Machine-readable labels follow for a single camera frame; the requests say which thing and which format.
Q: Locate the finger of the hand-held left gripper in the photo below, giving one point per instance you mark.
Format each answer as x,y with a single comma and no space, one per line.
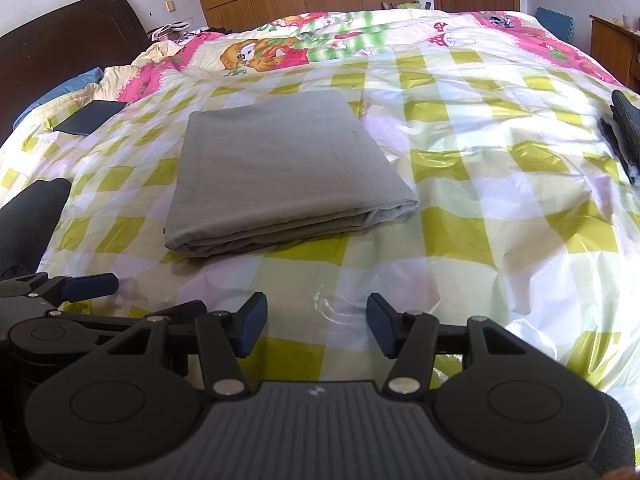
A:
187,306
90,286

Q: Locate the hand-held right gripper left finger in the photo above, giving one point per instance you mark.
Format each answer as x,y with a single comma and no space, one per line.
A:
252,322

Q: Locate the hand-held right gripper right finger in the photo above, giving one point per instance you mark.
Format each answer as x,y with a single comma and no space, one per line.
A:
380,327

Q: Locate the grey pants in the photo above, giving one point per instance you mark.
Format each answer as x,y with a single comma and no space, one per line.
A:
280,170

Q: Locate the person's right forearm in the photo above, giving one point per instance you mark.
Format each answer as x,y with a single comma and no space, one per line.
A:
620,435

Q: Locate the dark blue notebook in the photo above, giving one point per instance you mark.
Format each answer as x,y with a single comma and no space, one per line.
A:
90,117

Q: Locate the checked plastic sheet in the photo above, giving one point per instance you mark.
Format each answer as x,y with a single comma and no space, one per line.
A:
475,185

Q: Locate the blue pillow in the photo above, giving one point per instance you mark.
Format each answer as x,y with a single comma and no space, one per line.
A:
65,87

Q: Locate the dark wooden headboard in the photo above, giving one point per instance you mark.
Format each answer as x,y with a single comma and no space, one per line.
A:
60,45

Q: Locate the striped cloth pile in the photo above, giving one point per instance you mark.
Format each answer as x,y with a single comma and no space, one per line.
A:
175,30

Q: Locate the cartoon printed quilt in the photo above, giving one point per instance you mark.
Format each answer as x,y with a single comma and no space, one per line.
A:
280,45

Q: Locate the blue plaid folded garment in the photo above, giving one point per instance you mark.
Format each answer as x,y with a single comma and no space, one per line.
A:
617,155

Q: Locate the dark grey knit folded garment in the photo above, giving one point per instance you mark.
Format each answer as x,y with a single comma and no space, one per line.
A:
627,125

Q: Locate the blue foam mat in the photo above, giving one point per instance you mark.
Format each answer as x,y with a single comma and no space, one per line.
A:
555,22

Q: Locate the wooden desk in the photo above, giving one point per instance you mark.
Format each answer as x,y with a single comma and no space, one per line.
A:
615,50

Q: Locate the wall outlet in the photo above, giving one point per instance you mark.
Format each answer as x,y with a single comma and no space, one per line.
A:
170,6

